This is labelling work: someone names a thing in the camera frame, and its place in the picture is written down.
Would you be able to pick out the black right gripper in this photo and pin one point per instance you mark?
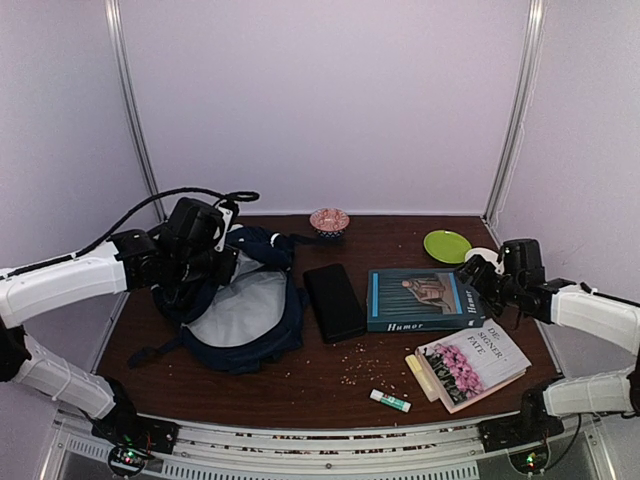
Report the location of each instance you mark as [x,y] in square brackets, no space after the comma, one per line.
[478,282]

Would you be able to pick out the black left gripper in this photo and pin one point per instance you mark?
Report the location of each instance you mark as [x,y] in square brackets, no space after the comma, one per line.
[222,273]

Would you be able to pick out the pink flower Designer Fate book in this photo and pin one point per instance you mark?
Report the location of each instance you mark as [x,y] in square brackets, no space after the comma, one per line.
[471,364]

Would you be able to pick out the navy blue student backpack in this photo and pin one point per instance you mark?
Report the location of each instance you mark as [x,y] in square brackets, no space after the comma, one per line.
[236,327]

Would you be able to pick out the teal Humor hardcover book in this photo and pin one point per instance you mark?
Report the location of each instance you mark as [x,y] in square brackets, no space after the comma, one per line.
[421,300]

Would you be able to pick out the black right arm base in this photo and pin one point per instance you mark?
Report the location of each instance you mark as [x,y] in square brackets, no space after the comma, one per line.
[531,424]

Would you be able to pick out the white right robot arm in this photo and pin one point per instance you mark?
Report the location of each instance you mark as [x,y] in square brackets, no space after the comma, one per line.
[599,320]

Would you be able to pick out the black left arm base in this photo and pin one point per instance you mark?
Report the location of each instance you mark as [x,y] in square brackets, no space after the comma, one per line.
[135,432]

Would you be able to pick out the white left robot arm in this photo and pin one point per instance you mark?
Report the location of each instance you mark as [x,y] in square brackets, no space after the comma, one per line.
[119,261]

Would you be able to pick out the white bowl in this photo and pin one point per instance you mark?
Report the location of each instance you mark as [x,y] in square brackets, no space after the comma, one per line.
[487,254]

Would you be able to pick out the green plate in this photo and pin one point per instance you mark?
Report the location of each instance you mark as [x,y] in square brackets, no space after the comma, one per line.
[446,246]

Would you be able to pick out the yellow highlighter pen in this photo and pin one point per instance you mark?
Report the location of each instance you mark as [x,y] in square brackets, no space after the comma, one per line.
[421,377]

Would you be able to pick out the black flat pencil case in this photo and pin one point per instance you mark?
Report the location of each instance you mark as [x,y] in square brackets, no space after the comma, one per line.
[337,310]

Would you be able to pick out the red blue patterned bowl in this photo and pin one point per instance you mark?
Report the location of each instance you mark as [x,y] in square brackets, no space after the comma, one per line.
[329,223]

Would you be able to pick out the white green glue stick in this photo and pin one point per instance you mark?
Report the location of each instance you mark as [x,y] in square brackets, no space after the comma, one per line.
[390,401]

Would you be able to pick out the aluminium front rail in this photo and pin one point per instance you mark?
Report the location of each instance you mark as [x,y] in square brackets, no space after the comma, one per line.
[444,450]

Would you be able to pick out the left aluminium frame post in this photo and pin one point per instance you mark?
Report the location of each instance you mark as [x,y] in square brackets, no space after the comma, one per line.
[118,41]

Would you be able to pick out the aluminium frame post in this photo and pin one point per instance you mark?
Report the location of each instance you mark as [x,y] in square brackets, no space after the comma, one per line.
[118,41]
[523,92]

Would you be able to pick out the right aluminium frame post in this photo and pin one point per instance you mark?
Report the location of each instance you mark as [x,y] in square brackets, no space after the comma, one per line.
[523,92]

